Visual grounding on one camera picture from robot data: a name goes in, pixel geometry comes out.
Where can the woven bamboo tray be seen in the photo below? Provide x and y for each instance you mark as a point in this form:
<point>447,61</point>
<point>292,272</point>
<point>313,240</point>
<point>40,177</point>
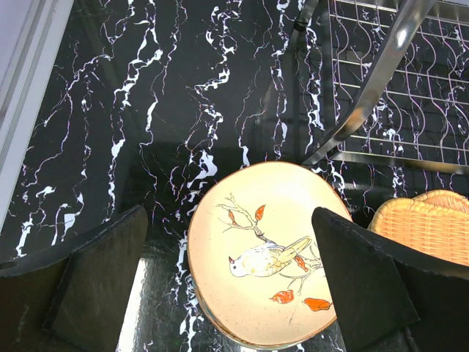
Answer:
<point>445,198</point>
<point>431,229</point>

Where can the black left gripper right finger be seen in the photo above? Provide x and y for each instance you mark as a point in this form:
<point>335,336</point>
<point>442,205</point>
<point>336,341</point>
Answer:
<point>387,296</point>

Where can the cream bird painted plate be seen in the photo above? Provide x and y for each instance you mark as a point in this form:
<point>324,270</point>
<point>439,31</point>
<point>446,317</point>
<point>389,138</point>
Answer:
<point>252,251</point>

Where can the aluminium frame rail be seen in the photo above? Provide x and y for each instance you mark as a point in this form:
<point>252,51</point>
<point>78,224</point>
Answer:
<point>31,33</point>

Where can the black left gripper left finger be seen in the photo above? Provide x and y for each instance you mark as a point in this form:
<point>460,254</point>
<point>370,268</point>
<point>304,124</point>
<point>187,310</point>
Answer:
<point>73,296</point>

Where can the stainless steel dish rack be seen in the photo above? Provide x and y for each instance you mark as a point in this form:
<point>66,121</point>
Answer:
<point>394,83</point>

